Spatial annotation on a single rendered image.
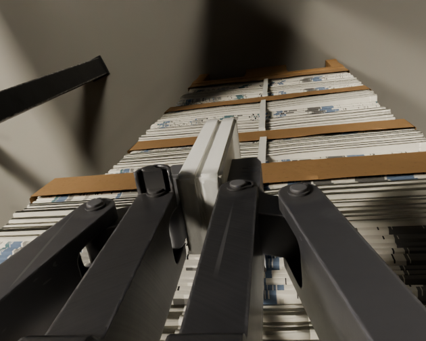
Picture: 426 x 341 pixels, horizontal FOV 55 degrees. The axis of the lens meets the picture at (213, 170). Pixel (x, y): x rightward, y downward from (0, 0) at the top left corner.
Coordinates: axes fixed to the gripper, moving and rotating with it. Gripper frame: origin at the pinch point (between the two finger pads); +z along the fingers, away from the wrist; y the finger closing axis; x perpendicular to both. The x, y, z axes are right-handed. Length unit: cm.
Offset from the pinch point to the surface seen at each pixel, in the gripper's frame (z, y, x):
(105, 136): 102, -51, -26
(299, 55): 102, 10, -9
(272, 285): 2.0, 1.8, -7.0
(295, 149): 31.4, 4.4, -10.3
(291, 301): 0.9, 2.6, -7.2
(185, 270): 3.2, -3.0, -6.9
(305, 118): 44.7, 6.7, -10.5
